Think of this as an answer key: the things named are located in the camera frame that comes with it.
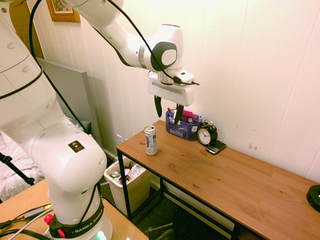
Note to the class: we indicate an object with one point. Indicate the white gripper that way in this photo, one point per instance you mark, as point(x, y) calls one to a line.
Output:
point(172, 93)

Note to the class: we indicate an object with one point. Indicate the white plastic bottle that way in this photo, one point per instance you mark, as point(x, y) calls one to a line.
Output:
point(151, 142)

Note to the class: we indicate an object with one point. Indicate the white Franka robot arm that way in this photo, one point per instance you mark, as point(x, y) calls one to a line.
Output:
point(62, 155)

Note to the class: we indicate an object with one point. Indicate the beige plastic trash bin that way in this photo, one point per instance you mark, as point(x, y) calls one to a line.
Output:
point(140, 190)

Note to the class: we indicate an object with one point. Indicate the red cap marker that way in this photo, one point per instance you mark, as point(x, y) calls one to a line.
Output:
point(169, 111)

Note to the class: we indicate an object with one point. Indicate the pink sticky note pad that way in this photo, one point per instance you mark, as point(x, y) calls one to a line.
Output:
point(188, 114)

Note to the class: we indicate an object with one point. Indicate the blue mesh desk organizer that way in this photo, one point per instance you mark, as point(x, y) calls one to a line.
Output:
point(180, 131)

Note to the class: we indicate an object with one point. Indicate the white marker blue cap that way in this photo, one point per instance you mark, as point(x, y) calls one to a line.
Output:
point(200, 118)

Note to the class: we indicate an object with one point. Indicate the black twin-bell alarm clock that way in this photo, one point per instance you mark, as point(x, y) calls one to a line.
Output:
point(204, 136)

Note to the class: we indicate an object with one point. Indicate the black mobile phone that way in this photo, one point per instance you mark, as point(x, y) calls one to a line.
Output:
point(216, 147)

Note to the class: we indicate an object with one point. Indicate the crumpled snack wrapper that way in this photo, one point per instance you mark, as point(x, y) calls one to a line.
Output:
point(136, 171)

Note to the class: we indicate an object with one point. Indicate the crushed plastic bottle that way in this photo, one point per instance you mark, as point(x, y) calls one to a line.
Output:
point(115, 175)

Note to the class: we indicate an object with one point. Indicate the grey flat headboard panel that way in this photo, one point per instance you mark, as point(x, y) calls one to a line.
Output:
point(72, 92)

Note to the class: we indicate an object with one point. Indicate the black metal clamp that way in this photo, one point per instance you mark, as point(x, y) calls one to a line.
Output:
point(160, 231)

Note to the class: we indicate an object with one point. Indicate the wooden framed picture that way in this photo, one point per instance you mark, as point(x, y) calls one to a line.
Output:
point(62, 17)

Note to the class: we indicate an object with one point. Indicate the red knob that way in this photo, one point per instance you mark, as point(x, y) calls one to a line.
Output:
point(48, 219)

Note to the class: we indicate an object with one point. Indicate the window blind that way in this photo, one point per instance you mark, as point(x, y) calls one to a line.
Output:
point(25, 30)

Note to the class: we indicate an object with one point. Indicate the black tripod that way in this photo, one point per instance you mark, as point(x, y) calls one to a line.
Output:
point(15, 170)

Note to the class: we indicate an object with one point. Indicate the white patterned bed cover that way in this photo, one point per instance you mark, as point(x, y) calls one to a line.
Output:
point(12, 175)

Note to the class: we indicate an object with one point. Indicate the black round lamp base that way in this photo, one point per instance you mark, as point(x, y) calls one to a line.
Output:
point(314, 197)

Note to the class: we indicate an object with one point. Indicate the wooden desk black metal frame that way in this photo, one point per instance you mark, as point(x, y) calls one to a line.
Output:
point(225, 180)

